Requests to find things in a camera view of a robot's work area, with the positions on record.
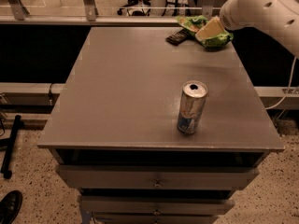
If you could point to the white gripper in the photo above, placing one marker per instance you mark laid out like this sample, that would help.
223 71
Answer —
229 19

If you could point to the green rice chip bag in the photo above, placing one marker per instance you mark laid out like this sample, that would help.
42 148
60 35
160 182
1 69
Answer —
194 23

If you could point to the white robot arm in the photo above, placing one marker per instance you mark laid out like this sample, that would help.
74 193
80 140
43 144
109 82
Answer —
276 18

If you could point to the silver blue energy drink can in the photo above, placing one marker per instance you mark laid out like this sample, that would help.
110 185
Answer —
192 102

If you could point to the grey top drawer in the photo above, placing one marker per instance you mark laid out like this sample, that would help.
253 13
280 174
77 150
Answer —
154 177

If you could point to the grey drawer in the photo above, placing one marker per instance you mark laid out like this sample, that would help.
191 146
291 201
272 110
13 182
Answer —
155 206
154 177
149 219

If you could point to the grey middle drawer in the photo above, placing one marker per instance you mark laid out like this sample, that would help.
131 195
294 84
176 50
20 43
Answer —
155 206

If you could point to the grey bottom drawer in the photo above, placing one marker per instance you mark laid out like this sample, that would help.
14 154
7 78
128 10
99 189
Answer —
149 219

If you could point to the black stand leg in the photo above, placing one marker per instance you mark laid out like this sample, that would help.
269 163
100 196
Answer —
8 144

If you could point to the black leather shoe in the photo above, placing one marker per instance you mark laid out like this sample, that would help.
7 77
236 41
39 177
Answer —
10 207

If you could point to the metal window rail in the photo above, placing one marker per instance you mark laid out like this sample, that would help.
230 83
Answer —
100 21

